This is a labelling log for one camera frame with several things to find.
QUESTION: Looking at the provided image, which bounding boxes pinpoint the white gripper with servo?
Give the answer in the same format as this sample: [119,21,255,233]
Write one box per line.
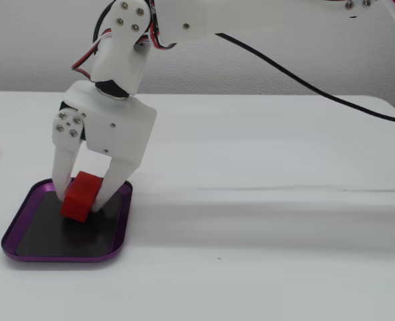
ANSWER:
[52,80,158,214]

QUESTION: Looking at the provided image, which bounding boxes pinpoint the red studded cube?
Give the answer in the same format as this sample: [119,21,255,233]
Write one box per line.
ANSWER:
[60,171,103,223]

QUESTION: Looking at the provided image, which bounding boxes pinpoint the purple metal tray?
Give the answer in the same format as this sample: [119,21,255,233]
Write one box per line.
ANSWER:
[1,178,134,263]

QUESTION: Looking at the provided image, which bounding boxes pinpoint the red white black servo wires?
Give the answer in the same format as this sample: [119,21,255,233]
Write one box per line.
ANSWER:
[70,0,179,82]

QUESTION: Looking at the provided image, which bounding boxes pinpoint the black cable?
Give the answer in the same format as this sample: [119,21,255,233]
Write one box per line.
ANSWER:
[214,32,395,127]

